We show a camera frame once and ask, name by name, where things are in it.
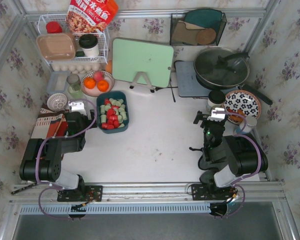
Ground patterned orange cloth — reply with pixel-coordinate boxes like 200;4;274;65
30;104;66;139

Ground orange fruit left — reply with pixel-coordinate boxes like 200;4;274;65
83;77;96;89

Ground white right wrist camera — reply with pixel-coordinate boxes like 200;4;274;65
207;107;227;122

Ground white wire rack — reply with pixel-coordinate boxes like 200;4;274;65
37;13;110;64

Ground green glass jar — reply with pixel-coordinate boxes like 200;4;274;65
66;73;84;100

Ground green cutting board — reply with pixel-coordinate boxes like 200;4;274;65
112;37;174;88

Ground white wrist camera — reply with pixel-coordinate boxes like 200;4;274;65
207;107;227;122
68;101;87;115

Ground red snack bag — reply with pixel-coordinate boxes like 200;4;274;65
65;0;119;34

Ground orange fruit right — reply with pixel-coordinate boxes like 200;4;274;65
96;79;110;93

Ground teal plate in organizer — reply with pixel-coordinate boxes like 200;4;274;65
183;8;223;32

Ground black frying pan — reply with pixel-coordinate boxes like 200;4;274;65
193;47;273;106

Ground fruit bowl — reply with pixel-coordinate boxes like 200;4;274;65
80;70;115;97

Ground white strainer basket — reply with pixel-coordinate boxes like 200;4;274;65
47;93;68;112

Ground round cork coaster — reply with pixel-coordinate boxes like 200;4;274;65
195;28;217;45

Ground orange behind board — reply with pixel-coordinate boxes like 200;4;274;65
105;60;113;74

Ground egg carton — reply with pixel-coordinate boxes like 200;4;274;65
51;62;103;74

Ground black-lid white jar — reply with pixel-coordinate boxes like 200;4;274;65
206;90;226;111

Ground white bottle grey cap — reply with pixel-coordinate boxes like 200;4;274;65
233;116;257;135

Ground black mesh organizer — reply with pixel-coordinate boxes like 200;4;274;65
169;11;227;46

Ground teal storage basket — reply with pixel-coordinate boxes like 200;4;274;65
96;91;130;134

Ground red apple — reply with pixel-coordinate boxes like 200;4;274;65
93;71;104;82

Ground clear food container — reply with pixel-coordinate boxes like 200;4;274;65
46;71;70;95

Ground orange fruit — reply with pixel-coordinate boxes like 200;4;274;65
96;79;110;93
83;77;96;89

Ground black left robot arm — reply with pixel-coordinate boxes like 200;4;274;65
19;110;97;201

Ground grey induction cooker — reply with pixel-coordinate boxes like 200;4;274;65
174;60;210;98

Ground beige plastic tray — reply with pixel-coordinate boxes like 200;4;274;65
36;32;77;61

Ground red lid jar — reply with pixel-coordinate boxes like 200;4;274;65
45;21;63;34

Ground white black-lid coffee cup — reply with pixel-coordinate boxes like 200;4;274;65
78;33;100;57

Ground green capsule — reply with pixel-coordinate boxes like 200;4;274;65
120;111;128;121

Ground floral blue plate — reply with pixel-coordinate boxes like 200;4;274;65
222;90;262;120

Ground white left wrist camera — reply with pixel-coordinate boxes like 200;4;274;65
68;101;87;115

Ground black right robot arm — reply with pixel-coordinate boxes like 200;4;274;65
191;107;268;201

